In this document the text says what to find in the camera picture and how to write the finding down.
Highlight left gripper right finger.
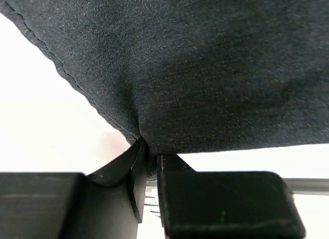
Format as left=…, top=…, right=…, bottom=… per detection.
left=157, top=155, right=306, bottom=239

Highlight black trousers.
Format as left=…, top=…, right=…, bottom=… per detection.
left=1, top=0, right=328, bottom=180

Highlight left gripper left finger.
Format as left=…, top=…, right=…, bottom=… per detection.
left=1, top=138, right=147, bottom=238

